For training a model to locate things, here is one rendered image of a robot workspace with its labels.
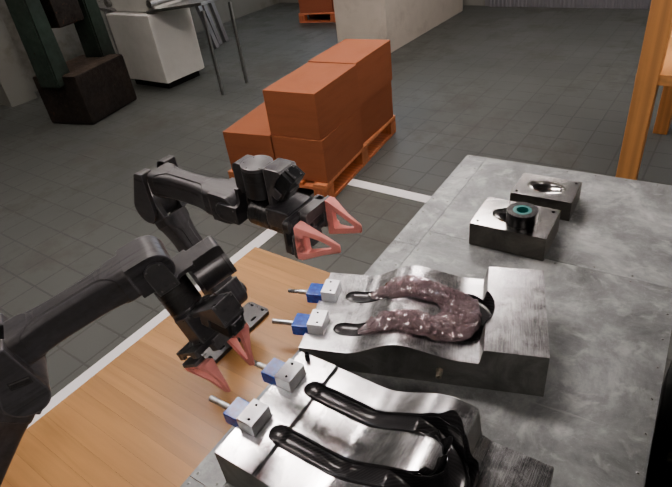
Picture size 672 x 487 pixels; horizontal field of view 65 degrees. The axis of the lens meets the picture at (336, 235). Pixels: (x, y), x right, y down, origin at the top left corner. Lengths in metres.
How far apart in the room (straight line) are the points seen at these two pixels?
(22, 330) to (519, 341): 0.83
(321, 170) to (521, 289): 2.19
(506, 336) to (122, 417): 0.81
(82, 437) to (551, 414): 0.93
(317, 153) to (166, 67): 3.18
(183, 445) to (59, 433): 0.28
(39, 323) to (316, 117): 2.43
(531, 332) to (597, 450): 0.23
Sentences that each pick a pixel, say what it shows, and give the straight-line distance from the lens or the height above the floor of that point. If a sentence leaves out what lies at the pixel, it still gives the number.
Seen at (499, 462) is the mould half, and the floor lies 0.86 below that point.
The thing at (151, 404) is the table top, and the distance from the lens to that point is 1.25.
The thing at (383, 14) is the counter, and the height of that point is 0.42.
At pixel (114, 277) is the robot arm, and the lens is 0.82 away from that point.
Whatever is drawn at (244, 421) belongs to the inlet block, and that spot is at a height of 0.92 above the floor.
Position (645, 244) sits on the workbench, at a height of 0.80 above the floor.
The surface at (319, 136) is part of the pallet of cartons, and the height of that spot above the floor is 0.45.
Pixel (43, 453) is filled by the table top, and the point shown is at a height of 0.80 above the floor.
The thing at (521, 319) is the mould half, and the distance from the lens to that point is 1.13.
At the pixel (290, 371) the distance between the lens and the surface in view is 1.04.
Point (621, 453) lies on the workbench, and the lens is 1.11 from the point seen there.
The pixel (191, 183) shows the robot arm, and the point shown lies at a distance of 1.05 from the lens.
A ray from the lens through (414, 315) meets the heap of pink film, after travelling 1.10.
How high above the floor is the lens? 1.68
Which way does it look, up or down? 34 degrees down
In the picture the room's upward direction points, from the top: 8 degrees counter-clockwise
